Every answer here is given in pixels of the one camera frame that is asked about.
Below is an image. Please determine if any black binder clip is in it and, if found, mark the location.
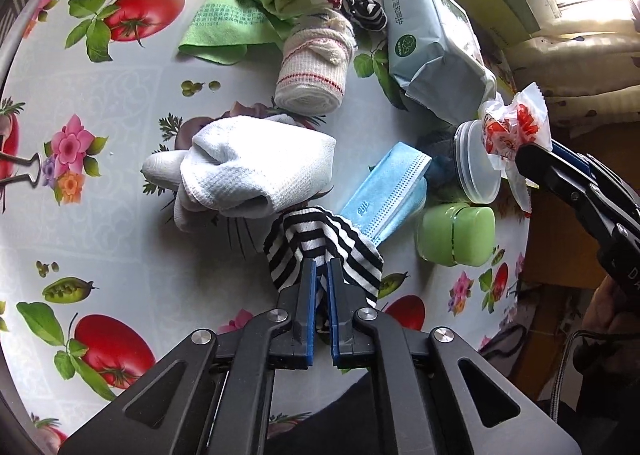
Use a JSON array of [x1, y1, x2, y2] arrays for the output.
[[0, 152, 42, 186]]

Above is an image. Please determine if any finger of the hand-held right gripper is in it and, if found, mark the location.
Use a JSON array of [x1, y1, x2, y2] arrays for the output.
[[550, 140, 608, 176], [515, 142, 601, 233]]

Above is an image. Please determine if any black braided cable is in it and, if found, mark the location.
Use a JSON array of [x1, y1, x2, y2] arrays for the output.
[[542, 330, 601, 418]]

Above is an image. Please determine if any red white snack packet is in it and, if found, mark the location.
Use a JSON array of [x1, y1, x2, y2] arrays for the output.
[[477, 82, 553, 213]]

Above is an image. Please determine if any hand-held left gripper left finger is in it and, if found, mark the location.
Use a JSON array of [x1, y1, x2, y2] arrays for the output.
[[57, 257, 318, 455]]

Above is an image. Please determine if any fruit printed tablecloth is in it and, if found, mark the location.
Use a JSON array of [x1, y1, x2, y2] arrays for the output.
[[0, 0, 533, 455]]

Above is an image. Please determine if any white red-striped towel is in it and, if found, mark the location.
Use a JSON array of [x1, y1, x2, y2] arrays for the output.
[[274, 8, 357, 113]]

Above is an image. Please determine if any blue face mask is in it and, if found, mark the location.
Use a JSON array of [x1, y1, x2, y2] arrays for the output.
[[340, 141, 433, 243]]

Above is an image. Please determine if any green plastic jar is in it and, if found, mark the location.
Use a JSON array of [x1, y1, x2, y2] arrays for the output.
[[416, 202, 497, 268]]

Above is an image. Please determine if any clear plastic lidded container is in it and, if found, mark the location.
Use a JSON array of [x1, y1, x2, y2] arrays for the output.
[[452, 119, 503, 203]]

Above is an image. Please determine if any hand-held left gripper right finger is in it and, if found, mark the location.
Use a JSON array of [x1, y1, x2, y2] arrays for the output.
[[327, 257, 583, 455]]

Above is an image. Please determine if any person's right hand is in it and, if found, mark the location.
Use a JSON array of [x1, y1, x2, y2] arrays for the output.
[[582, 280, 640, 386]]

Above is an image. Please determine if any wet wipes pack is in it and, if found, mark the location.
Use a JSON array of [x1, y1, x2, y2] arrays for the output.
[[381, 0, 498, 123]]

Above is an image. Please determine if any green cloth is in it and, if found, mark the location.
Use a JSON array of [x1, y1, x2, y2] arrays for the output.
[[178, 0, 296, 66]]

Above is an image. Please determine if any cream patterned curtain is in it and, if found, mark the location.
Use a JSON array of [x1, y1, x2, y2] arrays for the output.
[[505, 0, 640, 136]]

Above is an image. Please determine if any black white striped sock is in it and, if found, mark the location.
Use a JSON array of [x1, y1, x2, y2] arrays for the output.
[[327, 0, 388, 32], [262, 205, 386, 332]]

